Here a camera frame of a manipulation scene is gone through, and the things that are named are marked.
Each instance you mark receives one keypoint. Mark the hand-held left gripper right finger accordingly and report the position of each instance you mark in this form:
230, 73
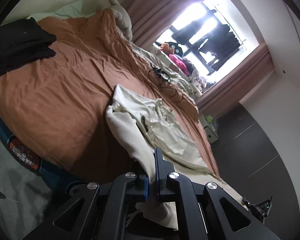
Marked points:
157, 175

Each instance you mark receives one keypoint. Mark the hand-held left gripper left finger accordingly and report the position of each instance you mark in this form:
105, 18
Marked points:
145, 187

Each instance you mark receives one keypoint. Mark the cream jacket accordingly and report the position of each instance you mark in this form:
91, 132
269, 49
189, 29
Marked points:
170, 135

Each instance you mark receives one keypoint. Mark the black folded clothes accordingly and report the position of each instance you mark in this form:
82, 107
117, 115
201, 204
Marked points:
15, 47

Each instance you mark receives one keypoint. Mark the white nightstand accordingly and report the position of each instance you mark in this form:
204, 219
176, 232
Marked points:
212, 132

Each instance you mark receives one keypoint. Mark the green item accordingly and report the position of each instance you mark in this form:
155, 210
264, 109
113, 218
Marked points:
208, 118

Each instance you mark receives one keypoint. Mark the orange plush toy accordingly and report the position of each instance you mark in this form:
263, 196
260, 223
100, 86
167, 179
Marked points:
165, 47

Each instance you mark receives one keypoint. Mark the black plush toy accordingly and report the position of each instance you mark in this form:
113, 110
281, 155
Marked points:
176, 47

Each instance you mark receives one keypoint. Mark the orange blanket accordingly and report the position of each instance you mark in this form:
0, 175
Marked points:
52, 92

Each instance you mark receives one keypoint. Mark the dark hanging garment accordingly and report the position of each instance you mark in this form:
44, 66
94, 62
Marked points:
227, 48
220, 35

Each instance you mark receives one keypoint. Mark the dark hanging coat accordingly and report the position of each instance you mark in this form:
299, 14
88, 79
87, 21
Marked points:
190, 30

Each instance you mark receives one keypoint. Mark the grey plush toy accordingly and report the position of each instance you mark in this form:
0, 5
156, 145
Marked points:
122, 20

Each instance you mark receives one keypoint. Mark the window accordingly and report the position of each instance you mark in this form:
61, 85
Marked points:
197, 10

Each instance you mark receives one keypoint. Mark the light green pillow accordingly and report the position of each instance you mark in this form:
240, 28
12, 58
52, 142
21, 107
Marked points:
70, 8

